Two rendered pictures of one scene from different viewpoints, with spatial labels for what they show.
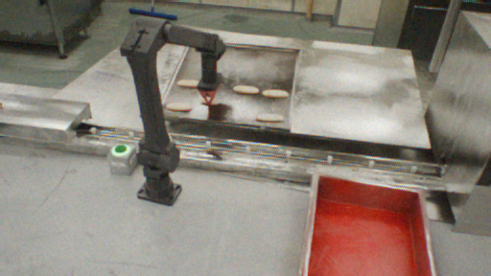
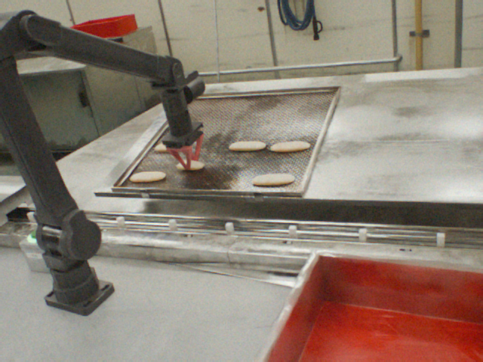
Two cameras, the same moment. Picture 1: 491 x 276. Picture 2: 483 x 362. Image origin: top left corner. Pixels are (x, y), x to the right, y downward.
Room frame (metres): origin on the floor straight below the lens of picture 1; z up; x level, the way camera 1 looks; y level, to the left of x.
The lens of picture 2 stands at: (0.25, -0.32, 1.40)
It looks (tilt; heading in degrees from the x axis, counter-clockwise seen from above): 25 degrees down; 19
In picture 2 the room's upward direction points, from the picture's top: 10 degrees counter-clockwise
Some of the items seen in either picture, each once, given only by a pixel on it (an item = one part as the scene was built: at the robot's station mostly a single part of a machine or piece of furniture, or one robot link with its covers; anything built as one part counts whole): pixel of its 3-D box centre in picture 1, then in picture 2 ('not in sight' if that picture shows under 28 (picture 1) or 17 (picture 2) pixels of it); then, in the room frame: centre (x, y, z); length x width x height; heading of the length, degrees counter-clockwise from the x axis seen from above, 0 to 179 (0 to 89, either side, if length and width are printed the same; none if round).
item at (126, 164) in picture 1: (124, 162); (49, 255); (1.03, 0.42, 0.84); 0.08 x 0.08 x 0.11; 83
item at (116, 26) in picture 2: not in sight; (103, 27); (4.43, 2.09, 0.93); 0.51 x 0.36 x 0.13; 87
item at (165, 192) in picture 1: (158, 183); (74, 280); (0.92, 0.28, 0.86); 0.12 x 0.09 x 0.08; 76
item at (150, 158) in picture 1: (157, 160); (68, 241); (0.94, 0.28, 0.94); 0.09 x 0.05 x 0.10; 164
